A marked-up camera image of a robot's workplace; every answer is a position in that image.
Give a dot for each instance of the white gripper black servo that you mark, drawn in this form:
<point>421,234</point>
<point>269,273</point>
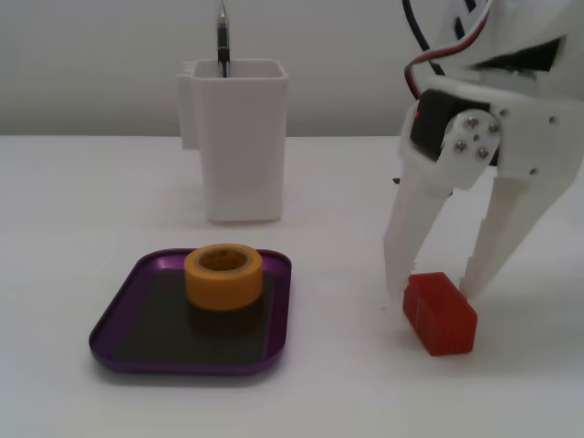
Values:
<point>525,137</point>

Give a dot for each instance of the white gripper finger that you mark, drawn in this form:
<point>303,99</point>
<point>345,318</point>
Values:
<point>410,228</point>

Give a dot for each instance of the red plastic cube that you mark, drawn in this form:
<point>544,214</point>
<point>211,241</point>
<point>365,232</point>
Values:
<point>442,319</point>

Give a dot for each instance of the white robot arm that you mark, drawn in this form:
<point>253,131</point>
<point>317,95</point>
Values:
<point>524,23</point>

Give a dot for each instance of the white plastic pen holder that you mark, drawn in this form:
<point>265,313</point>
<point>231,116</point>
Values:
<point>242,159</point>

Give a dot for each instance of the yellow masking tape roll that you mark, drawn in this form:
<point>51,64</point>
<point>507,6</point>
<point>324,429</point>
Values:
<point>219,287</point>

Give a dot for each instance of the black clear ballpoint pen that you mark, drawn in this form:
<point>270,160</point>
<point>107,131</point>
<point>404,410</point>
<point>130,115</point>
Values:
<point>223,45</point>

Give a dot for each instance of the purple metal tray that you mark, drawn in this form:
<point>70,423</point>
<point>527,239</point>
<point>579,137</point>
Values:
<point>137,319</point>

